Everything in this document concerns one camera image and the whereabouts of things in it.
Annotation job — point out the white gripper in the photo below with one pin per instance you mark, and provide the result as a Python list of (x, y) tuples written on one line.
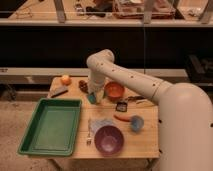
[(95, 83)]

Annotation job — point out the teal sponge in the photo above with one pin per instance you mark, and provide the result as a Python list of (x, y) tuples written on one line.
[(91, 98)]

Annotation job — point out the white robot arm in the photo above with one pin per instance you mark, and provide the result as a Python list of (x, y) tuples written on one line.
[(185, 112)]

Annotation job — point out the blue small cup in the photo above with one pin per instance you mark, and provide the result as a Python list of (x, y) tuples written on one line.
[(136, 123)]

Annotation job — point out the orange bowl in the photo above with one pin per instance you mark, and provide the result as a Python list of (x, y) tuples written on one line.
[(114, 91)]

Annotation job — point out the orange fruit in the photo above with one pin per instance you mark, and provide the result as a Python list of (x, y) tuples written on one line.
[(65, 80)]

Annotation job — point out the black small container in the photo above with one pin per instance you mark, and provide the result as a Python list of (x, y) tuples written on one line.
[(121, 106)]

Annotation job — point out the white cloth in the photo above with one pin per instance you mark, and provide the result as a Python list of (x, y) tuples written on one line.
[(96, 124)]

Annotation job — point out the orange carrot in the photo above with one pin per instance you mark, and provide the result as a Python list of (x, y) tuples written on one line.
[(122, 118)]

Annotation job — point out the yellow banana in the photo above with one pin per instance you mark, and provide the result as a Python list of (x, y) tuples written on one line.
[(145, 103)]

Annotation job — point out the wooden table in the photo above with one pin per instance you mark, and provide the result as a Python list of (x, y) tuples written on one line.
[(136, 145)]

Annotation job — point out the metal fork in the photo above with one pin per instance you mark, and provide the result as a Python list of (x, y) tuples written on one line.
[(89, 139)]

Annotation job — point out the purple bowl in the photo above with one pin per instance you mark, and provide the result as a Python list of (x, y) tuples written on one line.
[(109, 140)]

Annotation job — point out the green plastic tray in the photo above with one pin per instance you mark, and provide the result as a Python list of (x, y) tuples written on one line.
[(52, 129)]

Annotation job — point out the black handled knife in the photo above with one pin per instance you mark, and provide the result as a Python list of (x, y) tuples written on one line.
[(134, 98)]

